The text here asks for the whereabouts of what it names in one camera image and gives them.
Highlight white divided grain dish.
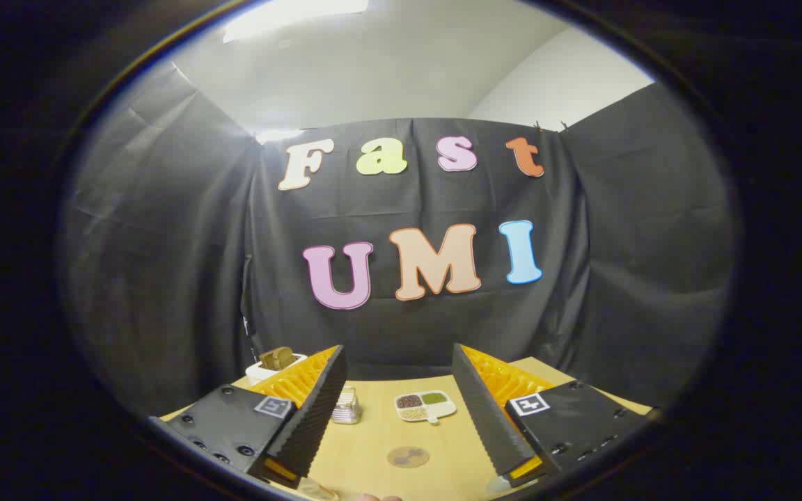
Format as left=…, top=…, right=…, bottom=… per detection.
left=394, top=390, right=457, bottom=424

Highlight small faceted glass jar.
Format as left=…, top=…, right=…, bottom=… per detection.
left=331, top=387, right=363, bottom=425

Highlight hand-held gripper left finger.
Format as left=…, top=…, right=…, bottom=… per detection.
left=149, top=344, right=348, bottom=489

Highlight white square holder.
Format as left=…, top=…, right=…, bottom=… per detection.
left=246, top=353, right=308, bottom=387

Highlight black backdrop cloth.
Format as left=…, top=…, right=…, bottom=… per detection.
left=60, top=66, right=739, bottom=418

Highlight brown bread slices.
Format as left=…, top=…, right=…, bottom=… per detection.
left=259, top=347, right=296, bottom=371

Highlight wooden table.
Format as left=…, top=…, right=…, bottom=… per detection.
left=161, top=356, right=656, bottom=501

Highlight round brown coaster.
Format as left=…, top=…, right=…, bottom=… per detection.
left=386, top=446, right=431, bottom=469

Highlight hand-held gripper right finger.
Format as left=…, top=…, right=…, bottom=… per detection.
left=451, top=342, right=659, bottom=489

